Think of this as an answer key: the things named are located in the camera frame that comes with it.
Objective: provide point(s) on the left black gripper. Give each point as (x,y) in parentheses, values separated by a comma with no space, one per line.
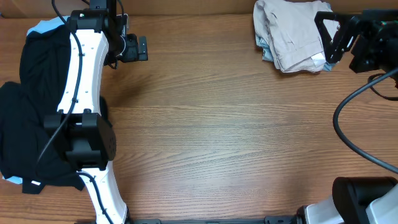
(133,53)

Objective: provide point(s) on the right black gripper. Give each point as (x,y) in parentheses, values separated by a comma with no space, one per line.
(374,32)

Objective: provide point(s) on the beige khaki shorts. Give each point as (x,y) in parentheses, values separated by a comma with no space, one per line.
(289,34)

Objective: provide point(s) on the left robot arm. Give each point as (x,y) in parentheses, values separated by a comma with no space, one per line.
(79,133)

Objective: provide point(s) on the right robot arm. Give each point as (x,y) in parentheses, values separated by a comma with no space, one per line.
(357,199)

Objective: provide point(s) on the folded light denim shorts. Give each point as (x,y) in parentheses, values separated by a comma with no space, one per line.
(267,51)

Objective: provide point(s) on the black garment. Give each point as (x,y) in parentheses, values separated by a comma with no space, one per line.
(58,71)

